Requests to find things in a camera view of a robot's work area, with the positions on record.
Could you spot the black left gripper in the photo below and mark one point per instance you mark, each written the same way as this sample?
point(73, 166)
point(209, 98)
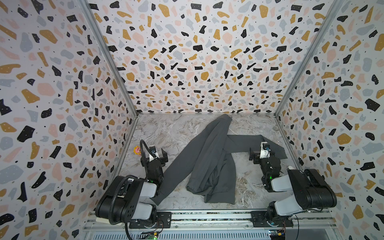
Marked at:
point(162, 159)

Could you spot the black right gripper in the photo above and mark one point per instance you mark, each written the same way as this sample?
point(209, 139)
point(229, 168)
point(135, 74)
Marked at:
point(261, 159)

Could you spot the dark grey zip jacket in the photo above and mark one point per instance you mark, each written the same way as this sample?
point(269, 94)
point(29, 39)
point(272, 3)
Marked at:
point(207, 160)

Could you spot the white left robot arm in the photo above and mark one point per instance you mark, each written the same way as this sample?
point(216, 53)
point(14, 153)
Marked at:
point(121, 203)

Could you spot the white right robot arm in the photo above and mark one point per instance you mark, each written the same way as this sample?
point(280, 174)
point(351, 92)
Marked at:
point(310, 190)

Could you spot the pink yellow small toy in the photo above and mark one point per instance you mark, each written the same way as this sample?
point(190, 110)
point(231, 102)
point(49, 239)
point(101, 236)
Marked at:
point(137, 150)

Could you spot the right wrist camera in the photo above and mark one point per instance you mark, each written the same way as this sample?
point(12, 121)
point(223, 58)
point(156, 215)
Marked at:
point(265, 150)

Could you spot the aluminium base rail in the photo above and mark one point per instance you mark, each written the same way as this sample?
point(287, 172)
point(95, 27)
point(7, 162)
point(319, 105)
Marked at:
point(218, 225)

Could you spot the right corner aluminium post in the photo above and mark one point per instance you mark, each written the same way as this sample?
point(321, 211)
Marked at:
point(334, 8)

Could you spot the corner aluminium post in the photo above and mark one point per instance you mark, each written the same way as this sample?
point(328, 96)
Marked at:
point(334, 8)
point(84, 5)

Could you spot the left corner aluminium post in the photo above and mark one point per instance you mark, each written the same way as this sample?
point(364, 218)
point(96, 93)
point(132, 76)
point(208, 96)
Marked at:
point(84, 5)

